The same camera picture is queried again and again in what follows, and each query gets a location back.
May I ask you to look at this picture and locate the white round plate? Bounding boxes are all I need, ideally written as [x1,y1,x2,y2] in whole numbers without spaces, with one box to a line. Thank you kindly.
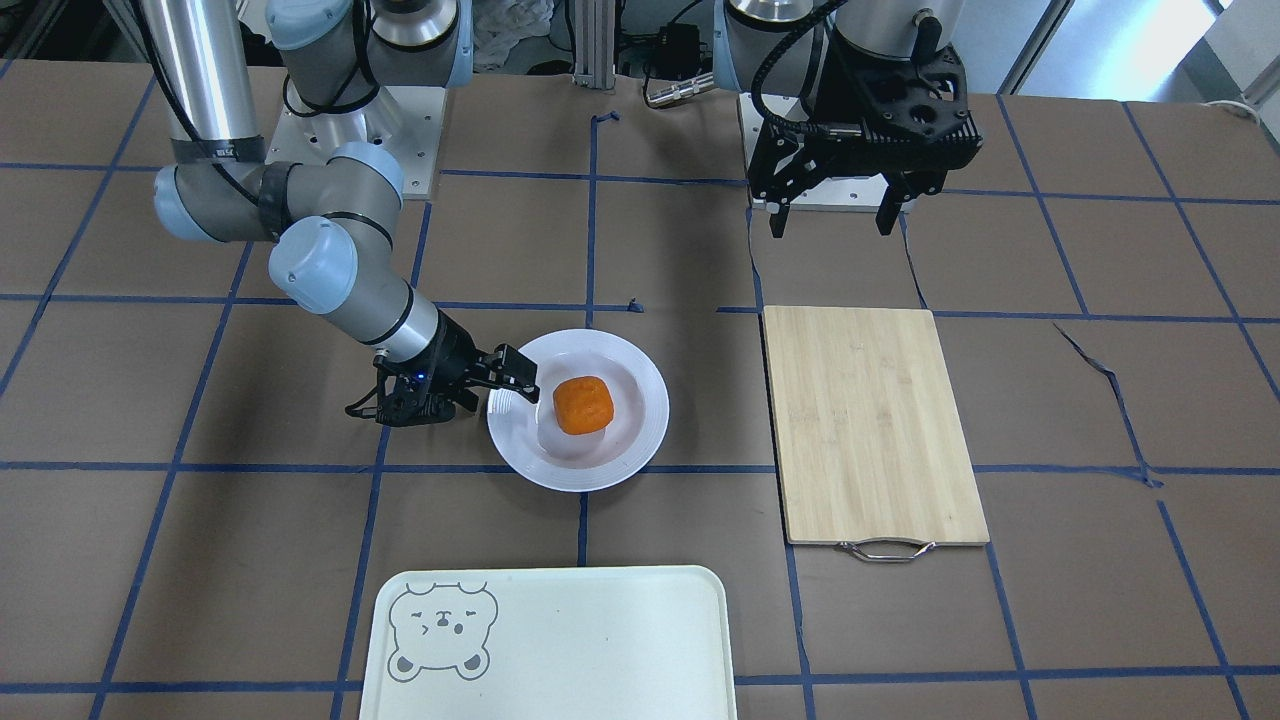
[486,329,669,492]

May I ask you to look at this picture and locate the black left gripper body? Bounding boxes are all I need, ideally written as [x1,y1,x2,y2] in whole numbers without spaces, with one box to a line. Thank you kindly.
[812,40,984,176]

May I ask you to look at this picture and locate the white crumpled cloth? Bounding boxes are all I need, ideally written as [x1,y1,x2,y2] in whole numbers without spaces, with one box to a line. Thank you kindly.
[472,1,556,72]

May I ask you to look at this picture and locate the cream bear tray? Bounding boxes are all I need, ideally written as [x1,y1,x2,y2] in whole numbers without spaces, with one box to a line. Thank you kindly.
[358,565,737,719]

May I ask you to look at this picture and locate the aluminium profile post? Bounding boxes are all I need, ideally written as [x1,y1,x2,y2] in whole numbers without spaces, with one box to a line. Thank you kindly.
[571,0,618,92]

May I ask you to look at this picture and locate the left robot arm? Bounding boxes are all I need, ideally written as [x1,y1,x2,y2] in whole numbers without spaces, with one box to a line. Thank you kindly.
[713,1,984,237]

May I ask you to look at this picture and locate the orange fruit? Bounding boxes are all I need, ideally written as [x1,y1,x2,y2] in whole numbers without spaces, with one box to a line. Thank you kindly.
[552,375,614,436]

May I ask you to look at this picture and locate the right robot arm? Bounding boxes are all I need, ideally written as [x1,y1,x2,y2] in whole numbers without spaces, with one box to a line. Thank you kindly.
[128,1,540,427]

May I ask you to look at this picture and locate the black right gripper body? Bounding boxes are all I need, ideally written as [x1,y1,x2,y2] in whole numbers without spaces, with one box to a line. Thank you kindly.
[346,314,490,427]

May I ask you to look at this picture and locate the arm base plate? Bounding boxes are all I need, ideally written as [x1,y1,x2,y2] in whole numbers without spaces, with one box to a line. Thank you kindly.
[739,92,888,214]
[268,86,449,200]

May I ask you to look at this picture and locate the bamboo cutting board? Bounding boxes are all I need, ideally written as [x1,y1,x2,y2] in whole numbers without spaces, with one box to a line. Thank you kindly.
[762,305,989,562]

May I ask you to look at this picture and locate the silver cable connector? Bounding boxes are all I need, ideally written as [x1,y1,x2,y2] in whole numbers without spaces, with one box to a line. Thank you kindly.
[641,72,716,110]

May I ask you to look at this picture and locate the black power adapter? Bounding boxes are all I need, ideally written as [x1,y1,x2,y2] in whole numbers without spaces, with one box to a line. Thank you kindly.
[652,22,701,79]

